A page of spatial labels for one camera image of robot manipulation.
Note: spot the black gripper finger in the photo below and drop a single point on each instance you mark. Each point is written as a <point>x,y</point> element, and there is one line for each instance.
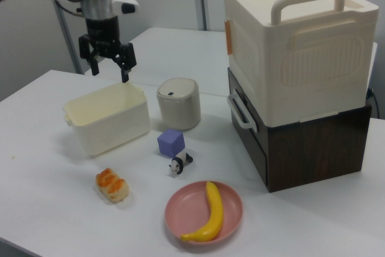
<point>127,58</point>
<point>94,64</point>

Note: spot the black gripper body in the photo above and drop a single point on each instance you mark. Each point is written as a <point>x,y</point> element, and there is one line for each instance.
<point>103,38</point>

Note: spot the cream plastic storage box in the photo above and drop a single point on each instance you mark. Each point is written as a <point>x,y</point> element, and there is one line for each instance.
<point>297,52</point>

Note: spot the beige mini trash can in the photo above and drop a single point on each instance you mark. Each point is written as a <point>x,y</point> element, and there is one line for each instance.
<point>179,103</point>

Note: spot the purple foam cube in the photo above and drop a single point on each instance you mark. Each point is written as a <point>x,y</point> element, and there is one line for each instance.
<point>170,142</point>

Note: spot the toy panda figure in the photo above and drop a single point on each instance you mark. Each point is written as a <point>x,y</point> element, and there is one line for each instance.
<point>180,163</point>

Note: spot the toy bread with orange glaze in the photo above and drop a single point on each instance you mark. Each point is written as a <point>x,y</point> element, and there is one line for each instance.
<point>112,186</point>

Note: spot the pink plate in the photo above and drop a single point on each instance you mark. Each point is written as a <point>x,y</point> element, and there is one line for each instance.
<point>192,206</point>

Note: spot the yellow toy banana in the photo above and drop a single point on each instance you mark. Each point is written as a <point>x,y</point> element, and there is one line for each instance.
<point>212,212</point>

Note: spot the dark wooden drawer cabinet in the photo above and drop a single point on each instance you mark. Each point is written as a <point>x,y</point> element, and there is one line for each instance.
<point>303,154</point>

